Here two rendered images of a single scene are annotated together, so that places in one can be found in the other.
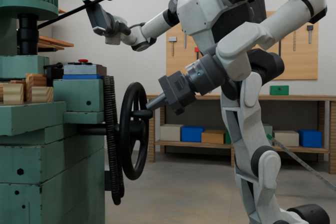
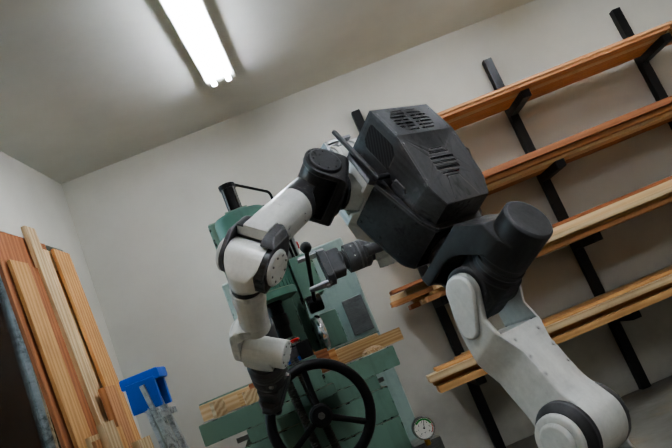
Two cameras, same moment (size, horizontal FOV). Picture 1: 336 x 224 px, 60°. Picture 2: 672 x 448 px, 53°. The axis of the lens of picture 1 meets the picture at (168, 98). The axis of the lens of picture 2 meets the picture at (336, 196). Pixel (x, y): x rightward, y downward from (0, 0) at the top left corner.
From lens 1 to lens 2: 1.81 m
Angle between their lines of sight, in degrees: 73
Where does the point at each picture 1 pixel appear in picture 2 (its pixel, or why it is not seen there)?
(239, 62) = (248, 361)
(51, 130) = (258, 429)
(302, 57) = not seen: outside the picture
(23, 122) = (215, 433)
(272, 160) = (550, 435)
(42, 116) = (239, 420)
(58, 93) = not seen: hidden behind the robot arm
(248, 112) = (477, 347)
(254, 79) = (455, 289)
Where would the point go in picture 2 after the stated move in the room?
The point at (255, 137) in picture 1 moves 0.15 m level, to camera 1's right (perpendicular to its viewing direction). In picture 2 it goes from (527, 387) to (564, 385)
